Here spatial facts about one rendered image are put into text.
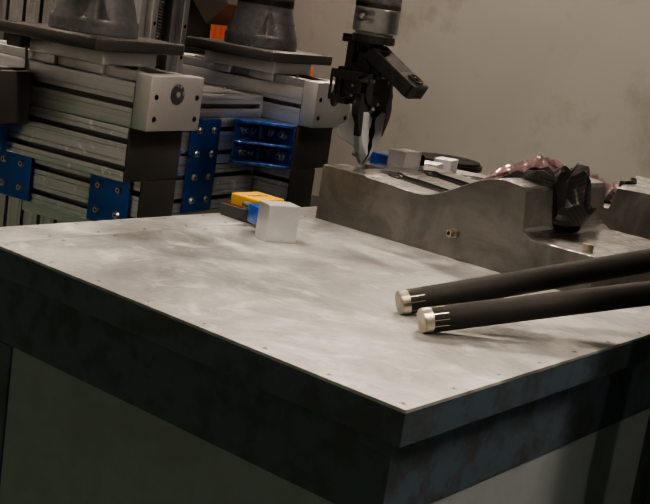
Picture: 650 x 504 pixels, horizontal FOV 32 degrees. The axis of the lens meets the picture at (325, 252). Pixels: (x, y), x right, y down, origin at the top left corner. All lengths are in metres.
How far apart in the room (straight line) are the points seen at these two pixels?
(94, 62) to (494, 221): 0.71
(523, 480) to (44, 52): 1.11
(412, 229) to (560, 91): 3.95
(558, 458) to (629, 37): 4.29
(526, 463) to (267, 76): 1.20
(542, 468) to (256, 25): 1.25
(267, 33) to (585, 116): 3.44
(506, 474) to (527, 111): 4.52
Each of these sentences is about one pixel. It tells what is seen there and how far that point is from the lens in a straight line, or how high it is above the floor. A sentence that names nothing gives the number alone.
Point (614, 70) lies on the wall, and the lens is 5.61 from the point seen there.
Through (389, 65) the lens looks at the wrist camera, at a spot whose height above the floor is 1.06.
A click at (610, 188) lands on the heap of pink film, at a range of 2.17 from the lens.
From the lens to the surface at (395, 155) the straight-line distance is 2.00.
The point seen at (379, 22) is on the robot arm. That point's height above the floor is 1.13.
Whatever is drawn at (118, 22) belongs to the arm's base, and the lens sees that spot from 1.97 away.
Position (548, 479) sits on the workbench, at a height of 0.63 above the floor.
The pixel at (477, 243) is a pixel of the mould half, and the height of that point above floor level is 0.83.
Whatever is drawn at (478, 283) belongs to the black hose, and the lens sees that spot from 1.39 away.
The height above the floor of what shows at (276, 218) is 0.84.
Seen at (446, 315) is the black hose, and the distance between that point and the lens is 1.30.
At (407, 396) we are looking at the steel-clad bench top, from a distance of 1.09.
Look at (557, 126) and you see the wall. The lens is 5.70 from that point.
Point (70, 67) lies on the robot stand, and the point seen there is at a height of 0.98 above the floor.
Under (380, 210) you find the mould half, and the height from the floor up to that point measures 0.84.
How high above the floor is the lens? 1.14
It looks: 12 degrees down
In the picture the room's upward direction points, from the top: 9 degrees clockwise
